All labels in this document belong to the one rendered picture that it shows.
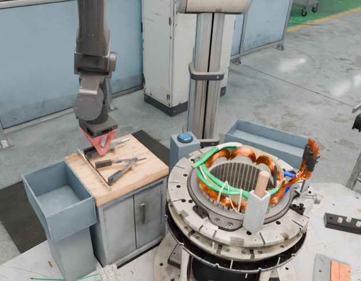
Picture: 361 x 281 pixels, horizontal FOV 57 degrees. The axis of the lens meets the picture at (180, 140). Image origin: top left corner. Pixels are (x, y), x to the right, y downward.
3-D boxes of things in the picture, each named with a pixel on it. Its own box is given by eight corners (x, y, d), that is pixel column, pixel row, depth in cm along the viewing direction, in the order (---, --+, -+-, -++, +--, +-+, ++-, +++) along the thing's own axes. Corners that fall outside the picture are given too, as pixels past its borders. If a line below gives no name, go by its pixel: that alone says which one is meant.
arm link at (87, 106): (117, 49, 74) (76, 43, 72) (113, 69, 64) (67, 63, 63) (113, 97, 80) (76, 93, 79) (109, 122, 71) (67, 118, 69)
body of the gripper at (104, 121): (94, 138, 77) (91, 110, 73) (75, 120, 83) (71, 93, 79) (119, 130, 80) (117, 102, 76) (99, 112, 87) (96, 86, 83)
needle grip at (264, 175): (260, 202, 60) (268, 178, 57) (251, 198, 61) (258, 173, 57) (263, 197, 61) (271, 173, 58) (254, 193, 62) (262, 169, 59)
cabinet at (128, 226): (107, 275, 90) (98, 206, 76) (78, 232, 102) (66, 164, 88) (166, 241, 100) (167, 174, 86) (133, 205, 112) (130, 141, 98)
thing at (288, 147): (294, 209, 113) (317, 140, 98) (287, 231, 105) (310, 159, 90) (227, 185, 123) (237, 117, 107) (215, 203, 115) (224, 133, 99)
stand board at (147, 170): (97, 207, 75) (96, 199, 74) (64, 164, 88) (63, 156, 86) (169, 174, 86) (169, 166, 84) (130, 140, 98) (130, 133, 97)
